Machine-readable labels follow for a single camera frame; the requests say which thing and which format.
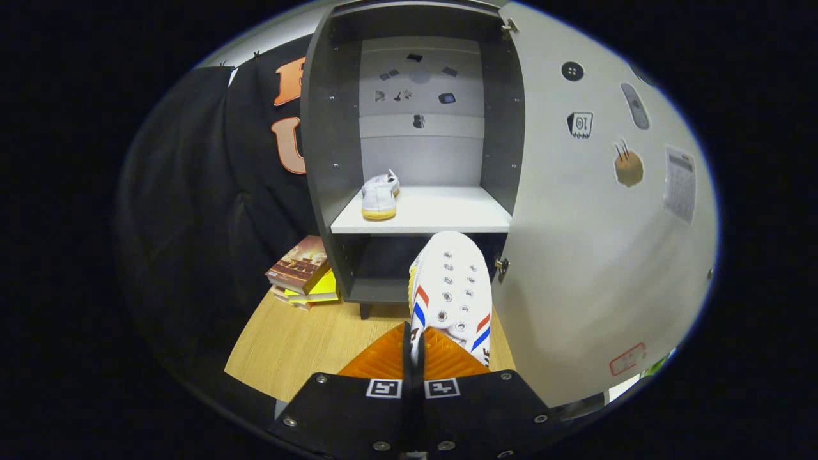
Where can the grey shoe cabinet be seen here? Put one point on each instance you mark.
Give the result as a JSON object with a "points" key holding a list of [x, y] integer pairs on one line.
{"points": [[434, 211]]}

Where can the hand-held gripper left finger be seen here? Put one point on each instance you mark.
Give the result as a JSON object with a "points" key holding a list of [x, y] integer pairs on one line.
{"points": [[345, 415]]}

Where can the black backdrop cloth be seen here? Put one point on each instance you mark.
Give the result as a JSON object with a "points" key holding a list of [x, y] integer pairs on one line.
{"points": [[211, 223]]}

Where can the white striped shoe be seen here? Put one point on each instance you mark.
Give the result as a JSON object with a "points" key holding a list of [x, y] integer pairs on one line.
{"points": [[379, 198], [457, 281]]}

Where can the row of black cloth clips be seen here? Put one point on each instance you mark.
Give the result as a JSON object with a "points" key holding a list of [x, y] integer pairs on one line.
{"points": [[256, 56]]}

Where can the beige shoe cabinet door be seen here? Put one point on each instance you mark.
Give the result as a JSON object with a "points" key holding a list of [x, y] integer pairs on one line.
{"points": [[588, 255]]}

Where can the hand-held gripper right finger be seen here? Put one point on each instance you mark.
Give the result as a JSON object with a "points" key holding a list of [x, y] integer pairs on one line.
{"points": [[486, 415]]}

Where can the brown cover book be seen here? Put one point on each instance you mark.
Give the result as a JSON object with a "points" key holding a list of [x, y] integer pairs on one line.
{"points": [[299, 262]]}

